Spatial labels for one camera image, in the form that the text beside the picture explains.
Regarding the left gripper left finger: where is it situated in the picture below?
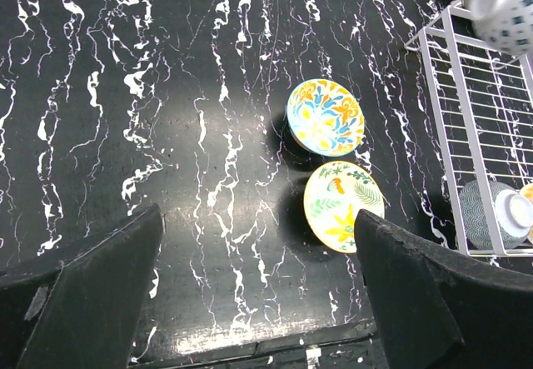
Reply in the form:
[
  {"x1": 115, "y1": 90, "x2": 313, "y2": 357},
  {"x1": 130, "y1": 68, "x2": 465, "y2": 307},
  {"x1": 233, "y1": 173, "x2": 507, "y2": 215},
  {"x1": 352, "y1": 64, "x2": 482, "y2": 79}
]
[{"x1": 1, "y1": 205, "x2": 163, "y2": 368}]

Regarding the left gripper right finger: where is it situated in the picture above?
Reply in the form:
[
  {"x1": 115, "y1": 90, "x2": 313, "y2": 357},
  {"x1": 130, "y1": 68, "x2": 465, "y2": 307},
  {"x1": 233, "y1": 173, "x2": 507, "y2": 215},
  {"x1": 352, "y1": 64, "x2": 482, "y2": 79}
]
[{"x1": 355, "y1": 210, "x2": 532, "y2": 368}]

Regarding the red rimmed grey bowl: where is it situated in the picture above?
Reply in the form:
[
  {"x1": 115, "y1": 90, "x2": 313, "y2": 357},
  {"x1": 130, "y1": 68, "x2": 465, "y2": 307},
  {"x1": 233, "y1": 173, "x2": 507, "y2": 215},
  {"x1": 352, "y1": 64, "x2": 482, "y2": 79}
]
[{"x1": 459, "y1": 181, "x2": 532, "y2": 250}]

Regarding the yellow dotted bowl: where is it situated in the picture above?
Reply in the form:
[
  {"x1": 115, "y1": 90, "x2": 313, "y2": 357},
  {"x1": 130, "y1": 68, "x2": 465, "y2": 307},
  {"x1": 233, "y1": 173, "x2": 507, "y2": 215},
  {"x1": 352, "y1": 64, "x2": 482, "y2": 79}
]
[{"x1": 519, "y1": 182, "x2": 533, "y2": 244}]

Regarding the blue patterned bowl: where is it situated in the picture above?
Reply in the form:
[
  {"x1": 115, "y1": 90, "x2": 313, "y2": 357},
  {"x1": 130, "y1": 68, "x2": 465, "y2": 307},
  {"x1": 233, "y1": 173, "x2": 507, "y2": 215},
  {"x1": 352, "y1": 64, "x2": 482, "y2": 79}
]
[{"x1": 467, "y1": 0, "x2": 532, "y2": 57}]

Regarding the orange green leaf bowl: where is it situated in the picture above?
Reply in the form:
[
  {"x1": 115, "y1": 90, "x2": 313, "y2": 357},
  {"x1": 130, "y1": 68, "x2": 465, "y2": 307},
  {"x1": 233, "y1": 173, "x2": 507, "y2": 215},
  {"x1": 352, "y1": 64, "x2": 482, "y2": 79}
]
[{"x1": 303, "y1": 161, "x2": 385, "y2": 254}]

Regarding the orange blue floral bowl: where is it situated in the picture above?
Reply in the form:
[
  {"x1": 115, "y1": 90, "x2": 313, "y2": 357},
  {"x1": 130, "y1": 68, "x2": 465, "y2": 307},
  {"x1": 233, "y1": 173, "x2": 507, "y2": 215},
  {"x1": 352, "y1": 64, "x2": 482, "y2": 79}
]
[{"x1": 286, "y1": 78, "x2": 365, "y2": 157}]

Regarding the white wire dish rack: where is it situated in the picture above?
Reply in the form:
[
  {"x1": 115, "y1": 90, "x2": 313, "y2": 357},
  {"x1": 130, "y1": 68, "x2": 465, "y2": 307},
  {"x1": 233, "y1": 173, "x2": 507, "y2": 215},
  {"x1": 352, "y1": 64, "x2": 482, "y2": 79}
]
[{"x1": 405, "y1": 0, "x2": 532, "y2": 257}]

